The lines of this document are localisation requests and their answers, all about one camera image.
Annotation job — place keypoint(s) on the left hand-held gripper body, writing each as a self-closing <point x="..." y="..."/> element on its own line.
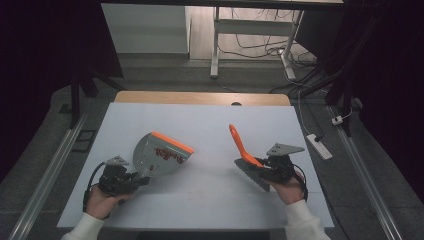
<point x="115" y="180"/>

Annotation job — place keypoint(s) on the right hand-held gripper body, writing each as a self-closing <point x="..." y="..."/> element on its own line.
<point x="282" y="168"/>

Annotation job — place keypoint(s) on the grey dustpan with orange edge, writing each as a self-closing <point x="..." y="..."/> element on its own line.
<point x="146" y="150"/>

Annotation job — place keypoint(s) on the person's right hand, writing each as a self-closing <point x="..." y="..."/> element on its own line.
<point x="291" y="191"/>

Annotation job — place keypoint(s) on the person's left hand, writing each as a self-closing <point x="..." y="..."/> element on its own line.
<point x="100" y="205"/>

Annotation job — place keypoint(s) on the white power strip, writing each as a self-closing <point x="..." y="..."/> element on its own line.
<point x="319" y="146"/>

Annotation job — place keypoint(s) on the black floor plate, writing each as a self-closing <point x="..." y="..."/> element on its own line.
<point x="84" y="140"/>

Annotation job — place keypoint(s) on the white table mat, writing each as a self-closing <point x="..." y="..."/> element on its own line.
<point x="206" y="120"/>

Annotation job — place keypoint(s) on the small white adapter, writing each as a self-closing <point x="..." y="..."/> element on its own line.
<point x="337" y="120"/>

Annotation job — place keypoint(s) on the black metal stand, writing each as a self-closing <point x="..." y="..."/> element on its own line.
<point x="75" y="100"/>

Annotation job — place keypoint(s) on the black curtain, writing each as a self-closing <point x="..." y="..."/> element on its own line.
<point x="393" y="83"/>
<point x="33" y="66"/>

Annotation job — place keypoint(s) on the white cabinet panel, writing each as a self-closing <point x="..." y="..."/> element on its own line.
<point x="146" y="30"/>

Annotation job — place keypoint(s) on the aluminium floor rail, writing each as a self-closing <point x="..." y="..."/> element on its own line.
<point x="366" y="176"/>
<point x="46" y="176"/>

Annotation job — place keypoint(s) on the white metal desk frame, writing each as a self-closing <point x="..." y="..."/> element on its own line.
<point x="253" y="27"/>

